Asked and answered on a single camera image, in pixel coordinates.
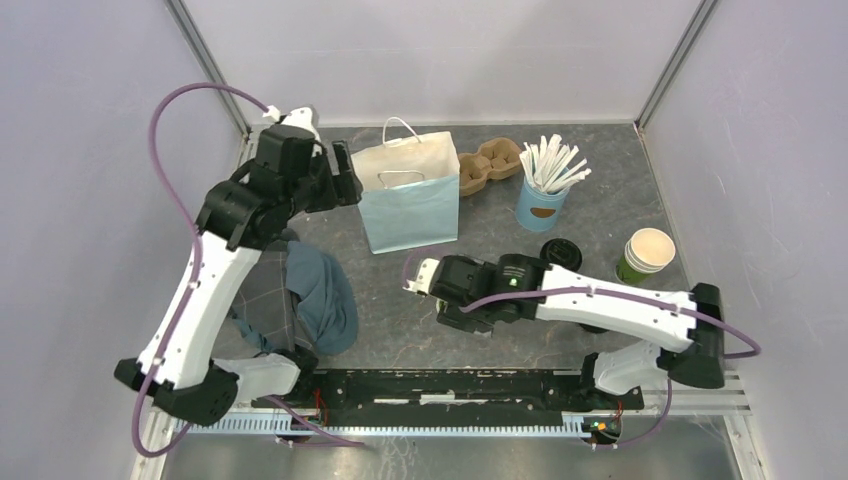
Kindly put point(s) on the stack of black lids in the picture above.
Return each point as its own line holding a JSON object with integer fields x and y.
{"x": 592, "y": 329}

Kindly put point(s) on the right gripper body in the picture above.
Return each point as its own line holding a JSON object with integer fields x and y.
{"x": 452, "y": 315}

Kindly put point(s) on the blue straw holder cup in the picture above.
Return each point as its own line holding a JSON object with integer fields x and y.
{"x": 538, "y": 211}

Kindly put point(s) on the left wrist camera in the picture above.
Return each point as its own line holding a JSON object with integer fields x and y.
{"x": 305, "y": 118}

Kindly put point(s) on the blue cloth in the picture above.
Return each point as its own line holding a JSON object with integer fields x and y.
{"x": 327, "y": 304}

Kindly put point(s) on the light blue paper bag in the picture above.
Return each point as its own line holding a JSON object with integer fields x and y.
{"x": 410, "y": 181}

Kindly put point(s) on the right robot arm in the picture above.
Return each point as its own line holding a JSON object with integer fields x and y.
{"x": 678, "y": 333}

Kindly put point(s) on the brown cardboard cup carrier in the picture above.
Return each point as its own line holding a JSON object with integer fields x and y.
{"x": 496, "y": 159}

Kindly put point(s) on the green paper coffee cup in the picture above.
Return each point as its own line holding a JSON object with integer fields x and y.
{"x": 562, "y": 252}

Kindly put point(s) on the grey checked cloth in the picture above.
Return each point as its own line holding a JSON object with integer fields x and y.
{"x": 264, "y": 311}

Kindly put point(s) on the white wrapped straws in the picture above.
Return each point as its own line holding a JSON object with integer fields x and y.
{"x": 550, "y": 167}

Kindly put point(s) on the stack of green paper cups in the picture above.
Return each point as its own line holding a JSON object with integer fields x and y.
{"x": 647, "y": 252}

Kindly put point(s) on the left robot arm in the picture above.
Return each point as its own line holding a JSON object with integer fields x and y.
{"x": 291, "y": 172}

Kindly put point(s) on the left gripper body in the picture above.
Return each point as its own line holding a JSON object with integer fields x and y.
{"x": 323, "y": 187}

